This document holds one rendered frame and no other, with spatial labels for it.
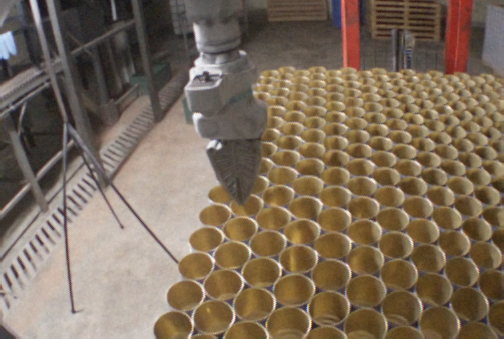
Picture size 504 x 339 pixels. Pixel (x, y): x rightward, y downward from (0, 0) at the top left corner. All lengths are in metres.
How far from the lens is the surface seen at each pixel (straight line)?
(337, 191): 0.80
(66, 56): 2.82
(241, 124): 0.50
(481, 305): 0.67
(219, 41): 0.45
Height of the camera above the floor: 1.68
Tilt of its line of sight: 31 degrees down
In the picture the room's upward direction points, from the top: 7 degrees counter-clockwise
